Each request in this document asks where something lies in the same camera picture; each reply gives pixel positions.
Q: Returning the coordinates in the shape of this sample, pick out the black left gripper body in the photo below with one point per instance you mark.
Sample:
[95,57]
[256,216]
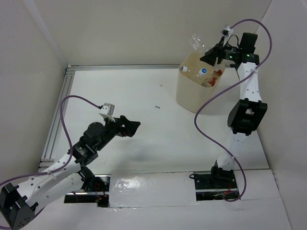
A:
[112,129]

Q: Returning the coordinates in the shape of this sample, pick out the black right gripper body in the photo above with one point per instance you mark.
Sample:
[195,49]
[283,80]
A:
[227,52]

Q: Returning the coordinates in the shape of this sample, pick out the red cap labelled bottle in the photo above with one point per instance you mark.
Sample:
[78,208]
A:
[210,82]

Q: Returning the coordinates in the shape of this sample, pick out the clear bottle blue-white cap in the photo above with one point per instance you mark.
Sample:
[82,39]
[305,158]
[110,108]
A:
[203,74]
[197,43]

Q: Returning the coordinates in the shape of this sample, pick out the clear bottle white cap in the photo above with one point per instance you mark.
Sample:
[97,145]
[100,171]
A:
[189,73]

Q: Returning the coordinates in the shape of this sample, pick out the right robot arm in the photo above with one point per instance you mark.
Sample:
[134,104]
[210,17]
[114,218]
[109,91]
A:
[249,111]

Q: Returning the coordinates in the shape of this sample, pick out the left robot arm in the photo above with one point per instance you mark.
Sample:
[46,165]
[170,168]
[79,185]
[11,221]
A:
[19,204]

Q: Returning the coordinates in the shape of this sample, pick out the beige plastic bin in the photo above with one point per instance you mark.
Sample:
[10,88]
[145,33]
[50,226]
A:
[192,95]

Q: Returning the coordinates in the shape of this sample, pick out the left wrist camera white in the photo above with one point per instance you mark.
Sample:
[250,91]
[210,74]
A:
[106,111]

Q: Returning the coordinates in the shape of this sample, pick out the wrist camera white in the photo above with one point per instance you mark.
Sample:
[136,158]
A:
[106,111]
[226,32]

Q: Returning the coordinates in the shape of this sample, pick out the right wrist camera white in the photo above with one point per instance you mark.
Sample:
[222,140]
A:
[226,32]

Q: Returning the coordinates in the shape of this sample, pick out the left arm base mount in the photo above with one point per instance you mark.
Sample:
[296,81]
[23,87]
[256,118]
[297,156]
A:
[95,189]

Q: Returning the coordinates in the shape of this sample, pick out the aluminium frame rail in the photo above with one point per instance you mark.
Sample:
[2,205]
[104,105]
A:
[169,139]

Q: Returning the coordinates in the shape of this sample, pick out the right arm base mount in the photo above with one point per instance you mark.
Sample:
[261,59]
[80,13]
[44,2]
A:
[208,188]

